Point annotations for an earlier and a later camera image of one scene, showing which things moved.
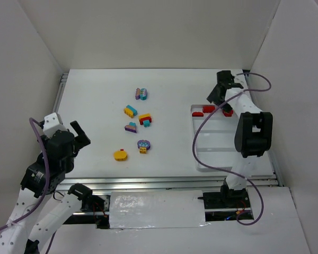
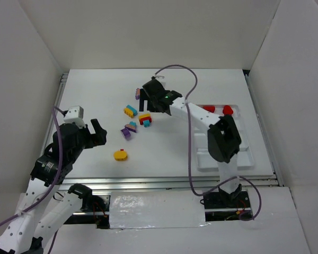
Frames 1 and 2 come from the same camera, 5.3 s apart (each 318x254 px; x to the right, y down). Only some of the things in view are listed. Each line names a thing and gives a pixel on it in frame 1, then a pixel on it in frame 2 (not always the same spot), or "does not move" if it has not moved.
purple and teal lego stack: x=131 y=127 does not move
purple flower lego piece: x=143 y=143 -> x=125 y=133
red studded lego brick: x=208 y=109 does not move
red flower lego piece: x=228 y=114 does not move
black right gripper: x=223 y=86 -> x=150 y=93
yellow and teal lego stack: x=130 y=111 does not move
